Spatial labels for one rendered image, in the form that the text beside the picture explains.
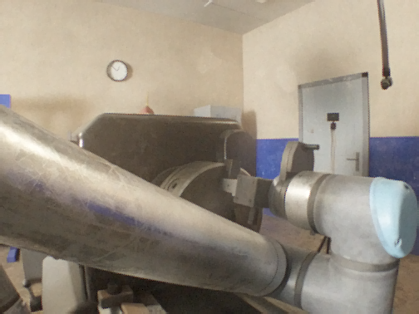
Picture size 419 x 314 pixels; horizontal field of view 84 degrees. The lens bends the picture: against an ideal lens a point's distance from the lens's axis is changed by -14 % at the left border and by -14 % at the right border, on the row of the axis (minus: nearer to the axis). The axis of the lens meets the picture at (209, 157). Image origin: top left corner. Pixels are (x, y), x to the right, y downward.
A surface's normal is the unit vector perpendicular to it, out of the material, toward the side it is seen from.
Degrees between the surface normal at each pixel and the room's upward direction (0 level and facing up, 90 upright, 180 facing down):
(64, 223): 101
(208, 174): 90
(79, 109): 90
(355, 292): 90
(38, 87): 90
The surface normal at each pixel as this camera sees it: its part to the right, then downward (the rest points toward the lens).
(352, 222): -0.85, 0.01
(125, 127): 0.54, 0.04
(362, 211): -0.81, -0.22
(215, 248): 0.74, -0.08
